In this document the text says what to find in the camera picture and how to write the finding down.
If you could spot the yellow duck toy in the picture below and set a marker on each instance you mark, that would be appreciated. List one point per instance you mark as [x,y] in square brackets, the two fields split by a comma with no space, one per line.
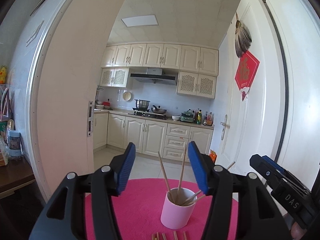
[3,74]

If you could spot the wok pan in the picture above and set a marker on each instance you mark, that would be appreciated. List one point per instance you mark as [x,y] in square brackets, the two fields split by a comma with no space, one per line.
[158,110]

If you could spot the kitchen cabinets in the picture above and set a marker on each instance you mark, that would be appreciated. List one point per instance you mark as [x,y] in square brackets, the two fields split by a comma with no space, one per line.
[151,137]
[197,68]

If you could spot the red fu door decoration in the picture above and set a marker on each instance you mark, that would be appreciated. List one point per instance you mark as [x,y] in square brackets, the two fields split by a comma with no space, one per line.
[245,73]

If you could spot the hanging utensil rack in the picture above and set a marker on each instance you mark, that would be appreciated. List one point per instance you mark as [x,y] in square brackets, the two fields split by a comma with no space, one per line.
[98,90]

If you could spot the round pink table mat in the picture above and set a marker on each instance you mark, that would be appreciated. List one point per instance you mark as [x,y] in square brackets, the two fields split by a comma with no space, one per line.
[138,211]

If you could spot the white door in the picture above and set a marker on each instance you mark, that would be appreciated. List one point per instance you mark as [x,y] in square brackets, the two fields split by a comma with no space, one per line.
[255,124]

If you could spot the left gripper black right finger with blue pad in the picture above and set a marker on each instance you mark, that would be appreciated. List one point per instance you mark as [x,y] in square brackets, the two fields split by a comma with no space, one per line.
[238,202]

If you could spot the pink cylindrical utensil holder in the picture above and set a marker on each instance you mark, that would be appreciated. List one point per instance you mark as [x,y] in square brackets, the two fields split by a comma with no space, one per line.
[176,216]

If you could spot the range hood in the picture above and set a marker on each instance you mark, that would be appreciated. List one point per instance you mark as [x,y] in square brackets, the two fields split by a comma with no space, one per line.
[155,76]

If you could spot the silver door handle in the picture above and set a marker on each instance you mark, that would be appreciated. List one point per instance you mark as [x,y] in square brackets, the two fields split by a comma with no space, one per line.
[225,126]

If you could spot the white bowl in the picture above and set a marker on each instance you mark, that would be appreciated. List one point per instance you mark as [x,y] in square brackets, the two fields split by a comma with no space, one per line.
[175,117]

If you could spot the blue lidded jar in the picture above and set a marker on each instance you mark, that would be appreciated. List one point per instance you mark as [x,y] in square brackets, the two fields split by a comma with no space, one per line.
[14,143]

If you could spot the red pot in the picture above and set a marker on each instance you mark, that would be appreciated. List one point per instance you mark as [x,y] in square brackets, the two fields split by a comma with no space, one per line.
[107,104]

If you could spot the feather fan decoration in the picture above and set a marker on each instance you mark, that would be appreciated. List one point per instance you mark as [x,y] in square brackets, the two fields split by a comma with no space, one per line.
[243,38]

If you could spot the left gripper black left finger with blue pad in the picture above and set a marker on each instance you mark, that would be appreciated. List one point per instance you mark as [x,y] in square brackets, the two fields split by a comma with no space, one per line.
[63,217]

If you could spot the steel stock pot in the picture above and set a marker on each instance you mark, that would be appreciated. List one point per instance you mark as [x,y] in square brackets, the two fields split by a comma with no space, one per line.
[142,105]

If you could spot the door frame strike plate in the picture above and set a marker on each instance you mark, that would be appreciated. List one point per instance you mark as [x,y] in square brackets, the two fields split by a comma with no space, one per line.
[90,118]

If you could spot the green kitchen appliance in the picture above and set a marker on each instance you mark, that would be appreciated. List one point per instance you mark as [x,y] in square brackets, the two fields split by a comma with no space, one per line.
[187,116]

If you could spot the upper kitchen cabinets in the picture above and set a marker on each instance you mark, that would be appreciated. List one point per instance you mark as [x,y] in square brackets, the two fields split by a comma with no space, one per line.
[197,68]

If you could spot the lower kitchen cabinets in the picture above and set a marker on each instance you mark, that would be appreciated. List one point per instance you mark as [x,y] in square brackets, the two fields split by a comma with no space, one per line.
[151,137]

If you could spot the orange snack bags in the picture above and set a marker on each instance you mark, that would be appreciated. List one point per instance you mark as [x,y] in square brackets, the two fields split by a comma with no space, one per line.
[213,155]

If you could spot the person's right hand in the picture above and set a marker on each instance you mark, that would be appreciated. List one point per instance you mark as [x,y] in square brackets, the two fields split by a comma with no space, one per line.
[297,232]

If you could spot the dark wooden side table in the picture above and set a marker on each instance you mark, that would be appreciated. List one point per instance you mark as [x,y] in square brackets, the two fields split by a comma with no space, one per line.
[14,176]

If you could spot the condiment bottles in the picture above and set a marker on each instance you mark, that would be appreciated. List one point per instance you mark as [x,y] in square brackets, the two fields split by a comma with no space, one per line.
[206,119]

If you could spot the round plate on wall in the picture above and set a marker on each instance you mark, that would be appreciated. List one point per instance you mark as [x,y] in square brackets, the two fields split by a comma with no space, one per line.
[127,96]

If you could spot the ceiling light panel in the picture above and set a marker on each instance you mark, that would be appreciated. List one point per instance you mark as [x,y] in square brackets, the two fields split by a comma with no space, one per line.
[137,21]

